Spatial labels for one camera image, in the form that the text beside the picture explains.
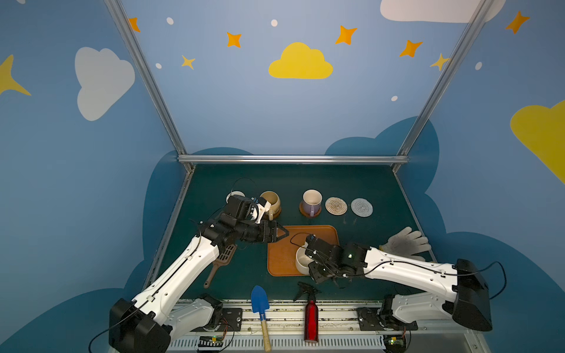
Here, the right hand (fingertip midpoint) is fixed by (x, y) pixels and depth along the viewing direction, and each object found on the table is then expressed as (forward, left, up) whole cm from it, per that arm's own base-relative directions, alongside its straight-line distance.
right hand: (314, 269), depth 77 cm
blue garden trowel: (-10, +19, -10) cm, 23 cm away
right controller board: (-19, -28, -13) cm, 36 cm away
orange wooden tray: (+7, +12, -8) cm, 17 cm away
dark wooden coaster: (+27, +2, -7) cm, 28 cm away
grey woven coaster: (+34, -25, -9) cm, 43 cm away
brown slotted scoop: (+4, +35, -7) cm, 36 cm away
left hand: (+8, +13, +12) cm, 19 cm away
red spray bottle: (-13, +1, -6) cm, 14 cm away
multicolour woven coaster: (+34, -12, -9) cm, 38 cm away
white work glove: (+16, -41, -10) cm, 46 cm away
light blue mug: (+31, +35, +3) cm, 47 cm away
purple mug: (+35, -1, -6) cm, 36 cm away
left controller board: (-22, +34, -12) cm, 43 cm away
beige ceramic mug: (+33, +18, -3) cm, 38 cm away
